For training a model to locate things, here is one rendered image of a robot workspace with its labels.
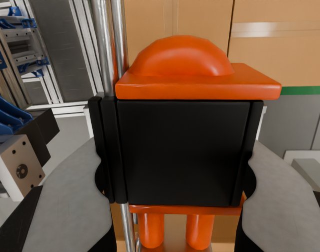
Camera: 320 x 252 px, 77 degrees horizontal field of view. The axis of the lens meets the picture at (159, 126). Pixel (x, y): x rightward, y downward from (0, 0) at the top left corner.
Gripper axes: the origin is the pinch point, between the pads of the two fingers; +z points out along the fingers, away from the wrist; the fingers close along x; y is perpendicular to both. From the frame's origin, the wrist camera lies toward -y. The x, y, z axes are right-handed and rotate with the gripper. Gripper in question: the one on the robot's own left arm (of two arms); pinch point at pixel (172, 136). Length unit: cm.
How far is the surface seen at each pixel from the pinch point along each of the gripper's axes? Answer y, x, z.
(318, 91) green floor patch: 36, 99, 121
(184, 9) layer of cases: -10, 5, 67
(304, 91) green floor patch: 36, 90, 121
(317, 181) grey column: 89, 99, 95
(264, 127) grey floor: 63, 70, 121
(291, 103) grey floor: 45, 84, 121
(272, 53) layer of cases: 4, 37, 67
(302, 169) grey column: 90, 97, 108
